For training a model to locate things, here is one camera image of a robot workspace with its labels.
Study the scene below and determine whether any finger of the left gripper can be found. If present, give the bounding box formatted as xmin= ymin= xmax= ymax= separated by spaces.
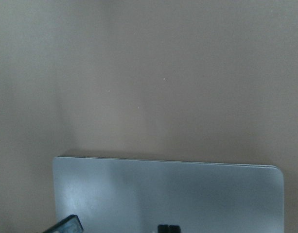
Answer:
xmin=43 ymin=215 xmax=83 ymax=233

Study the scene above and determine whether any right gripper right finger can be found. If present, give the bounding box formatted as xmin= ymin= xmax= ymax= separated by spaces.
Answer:
xmin=169 ymin=225 xmax=180 ymax=233

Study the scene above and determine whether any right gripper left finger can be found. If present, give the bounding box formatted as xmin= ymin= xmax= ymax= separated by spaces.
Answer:
xmin=158 ymin=224 xmax=169 ymax=233

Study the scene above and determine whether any grey laptop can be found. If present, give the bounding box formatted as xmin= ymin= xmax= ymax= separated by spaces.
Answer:
xmin=53 ymin=157 xmax=284 ymax=233

